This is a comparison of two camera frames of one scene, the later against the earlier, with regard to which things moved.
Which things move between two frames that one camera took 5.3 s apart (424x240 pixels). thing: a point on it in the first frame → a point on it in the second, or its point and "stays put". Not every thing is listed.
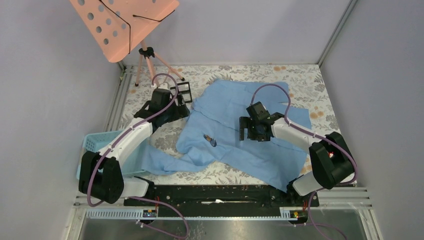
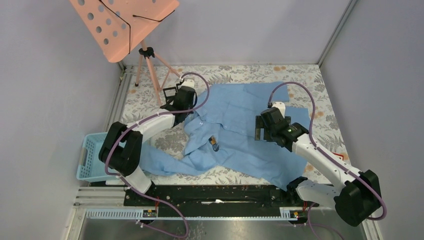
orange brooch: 207,137 → 213,140
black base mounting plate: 223,201 stays put
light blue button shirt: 210,133 stays put
